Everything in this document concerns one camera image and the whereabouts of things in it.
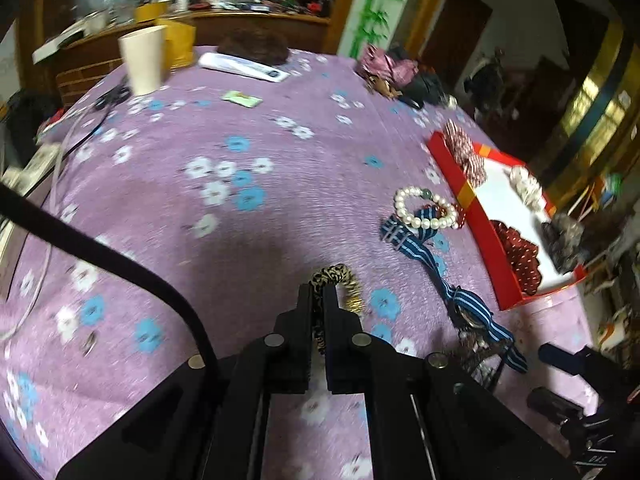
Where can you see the brown wig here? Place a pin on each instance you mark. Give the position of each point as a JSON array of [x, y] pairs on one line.
[[252, 46]]

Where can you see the red white plaid scrunchie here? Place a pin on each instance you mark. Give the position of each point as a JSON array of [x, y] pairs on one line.
[[460, 142]]

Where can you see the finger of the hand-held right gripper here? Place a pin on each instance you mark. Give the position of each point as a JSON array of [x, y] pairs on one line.
[[552, 402], [557, 357]]

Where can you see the small green packet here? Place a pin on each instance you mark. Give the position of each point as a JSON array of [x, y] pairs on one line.
[[241, 99]]

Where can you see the small brown clip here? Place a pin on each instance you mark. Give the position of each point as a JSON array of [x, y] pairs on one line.
[[90, 344]]

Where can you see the green bamboo wall decal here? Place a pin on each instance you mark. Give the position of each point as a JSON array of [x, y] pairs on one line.
[[372, 10]]

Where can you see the dark red polka dot scrunchie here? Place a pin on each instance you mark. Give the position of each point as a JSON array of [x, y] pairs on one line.
[[520, 257]]

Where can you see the brown wooden door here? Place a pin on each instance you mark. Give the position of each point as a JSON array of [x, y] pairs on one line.
[[450, 25]]

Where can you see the blue striped ribbon headband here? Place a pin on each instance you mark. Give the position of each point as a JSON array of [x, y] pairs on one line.
[[425, 255]]

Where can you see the white flat box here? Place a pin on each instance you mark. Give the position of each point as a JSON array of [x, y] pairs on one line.
[[60, 42]]

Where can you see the red cardboard tray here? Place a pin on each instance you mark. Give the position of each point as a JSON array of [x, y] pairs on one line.
[[480, 220]]

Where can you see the white dotted scrunchie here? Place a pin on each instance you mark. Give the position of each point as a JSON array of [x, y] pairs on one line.
[[525, 185]]

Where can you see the black hair clip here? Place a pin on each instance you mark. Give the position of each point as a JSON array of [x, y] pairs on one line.
[[480, 360]]

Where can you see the yellow plastic jar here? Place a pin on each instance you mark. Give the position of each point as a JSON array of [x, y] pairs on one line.
[[181, 42]]

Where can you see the pink folded umbrella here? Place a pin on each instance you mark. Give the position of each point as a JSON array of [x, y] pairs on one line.
[[385, 62]]

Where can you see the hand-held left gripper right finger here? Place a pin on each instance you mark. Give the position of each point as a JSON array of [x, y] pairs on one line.
[[340, 350]]

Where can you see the white paper cup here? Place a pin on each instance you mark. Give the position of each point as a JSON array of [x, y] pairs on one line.
[[145, 60]]

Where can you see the white power strip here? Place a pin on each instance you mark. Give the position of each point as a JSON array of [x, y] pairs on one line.
[[35, 165]]

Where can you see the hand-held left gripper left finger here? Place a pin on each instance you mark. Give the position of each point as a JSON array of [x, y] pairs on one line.
[[300, 340]]

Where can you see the grey camouflage scrunchie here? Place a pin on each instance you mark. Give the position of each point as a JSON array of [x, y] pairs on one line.
[[562, 242]]

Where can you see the leopard print scrunchie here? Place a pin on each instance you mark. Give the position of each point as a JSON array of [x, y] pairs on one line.
[[330, 272]]

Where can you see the wooden cabinet with mirror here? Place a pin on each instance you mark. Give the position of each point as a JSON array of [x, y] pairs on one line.
[[280, 25]]

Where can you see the white remote control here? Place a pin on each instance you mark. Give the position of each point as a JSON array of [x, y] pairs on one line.
[[240, 66]]

